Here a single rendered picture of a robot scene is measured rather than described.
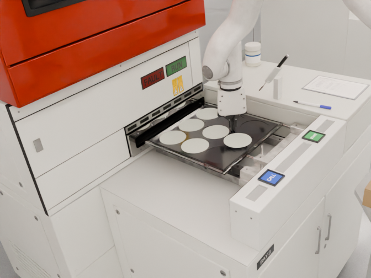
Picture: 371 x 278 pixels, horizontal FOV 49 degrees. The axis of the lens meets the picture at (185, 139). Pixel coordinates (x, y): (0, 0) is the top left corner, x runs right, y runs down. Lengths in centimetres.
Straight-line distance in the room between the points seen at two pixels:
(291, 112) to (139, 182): 61
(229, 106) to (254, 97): 20
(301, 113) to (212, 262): 64
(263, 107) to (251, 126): 11
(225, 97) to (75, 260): 79
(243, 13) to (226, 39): 9
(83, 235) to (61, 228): 11
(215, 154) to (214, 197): 15
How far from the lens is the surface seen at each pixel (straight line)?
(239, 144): 143
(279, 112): 158
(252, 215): 108
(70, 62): 122
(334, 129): 141
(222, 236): 120
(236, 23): 128
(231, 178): 138
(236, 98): 143
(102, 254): 164
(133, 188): 142
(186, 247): 127
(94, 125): 138
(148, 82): 150
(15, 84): 115
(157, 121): 157
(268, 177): 117
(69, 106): 131
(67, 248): 151
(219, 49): 127
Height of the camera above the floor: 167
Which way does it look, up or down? 31 degrees down
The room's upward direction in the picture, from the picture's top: 7 degrees counter-clockwise
